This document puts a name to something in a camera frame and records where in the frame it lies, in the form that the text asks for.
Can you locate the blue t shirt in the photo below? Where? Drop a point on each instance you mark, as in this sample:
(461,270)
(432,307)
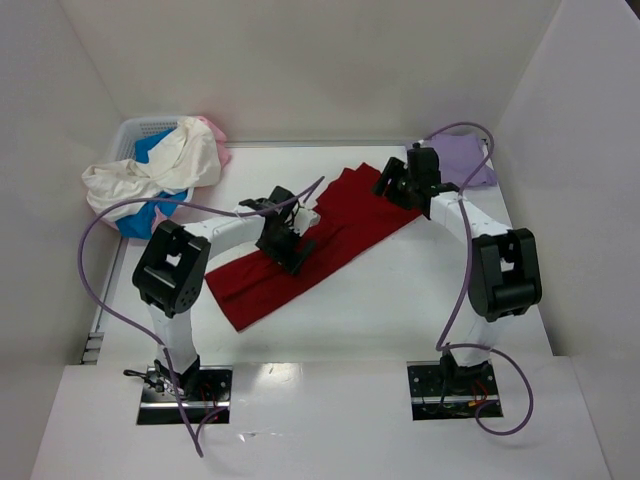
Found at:
(165,169)

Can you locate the cream white t shirt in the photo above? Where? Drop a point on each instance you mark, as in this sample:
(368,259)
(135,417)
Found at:
(208,143)

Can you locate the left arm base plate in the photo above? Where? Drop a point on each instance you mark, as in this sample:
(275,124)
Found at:
(210,397)

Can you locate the red t shirt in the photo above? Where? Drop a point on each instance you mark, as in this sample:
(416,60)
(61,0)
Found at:
(352,220)

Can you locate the white plastic laundry basket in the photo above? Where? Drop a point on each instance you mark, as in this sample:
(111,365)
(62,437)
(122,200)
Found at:
(130,131)

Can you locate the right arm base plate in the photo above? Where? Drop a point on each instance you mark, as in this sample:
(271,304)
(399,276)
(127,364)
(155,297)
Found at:
(437,395)

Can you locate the folded purple t shirt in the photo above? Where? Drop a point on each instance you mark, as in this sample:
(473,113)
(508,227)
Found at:
(459,155)

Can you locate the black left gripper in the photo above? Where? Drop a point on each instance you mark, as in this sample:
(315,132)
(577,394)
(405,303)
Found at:
(288,251)

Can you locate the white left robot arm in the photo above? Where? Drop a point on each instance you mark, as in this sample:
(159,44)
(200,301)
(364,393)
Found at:
(170,274)

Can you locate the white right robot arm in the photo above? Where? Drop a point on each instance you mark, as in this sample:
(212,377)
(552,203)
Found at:
(502,275)

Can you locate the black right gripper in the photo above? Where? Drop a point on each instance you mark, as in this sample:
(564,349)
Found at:
(393,179)

